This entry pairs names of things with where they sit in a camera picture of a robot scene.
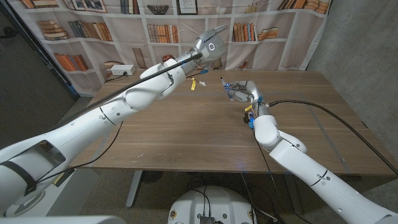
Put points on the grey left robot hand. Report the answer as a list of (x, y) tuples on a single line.
[(211, 46)]

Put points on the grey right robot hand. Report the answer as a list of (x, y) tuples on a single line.
[(248, 91)]

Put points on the white dry erase marker body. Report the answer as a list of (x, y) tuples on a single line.
[(223, 81)]

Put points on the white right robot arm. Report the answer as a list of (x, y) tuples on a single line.
[(311, 171)]

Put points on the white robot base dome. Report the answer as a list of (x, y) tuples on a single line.
[(214, 202)]

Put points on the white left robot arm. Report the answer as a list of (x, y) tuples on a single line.
[(93, 124)]

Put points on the printed bookshelf backdrop cloth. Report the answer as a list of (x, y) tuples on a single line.
[(124, 46)]

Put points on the white power strip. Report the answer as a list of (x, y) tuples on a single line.
[(122, 69)]

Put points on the grey metal table leg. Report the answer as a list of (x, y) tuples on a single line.
[(295, 199), (133, 189)]

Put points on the black round floor object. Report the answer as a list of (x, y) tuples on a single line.
[(153, 176)]

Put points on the white yellow floor mat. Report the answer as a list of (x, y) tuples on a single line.
[(71, 193)]

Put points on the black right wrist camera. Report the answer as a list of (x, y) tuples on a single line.
[(247, 118)]

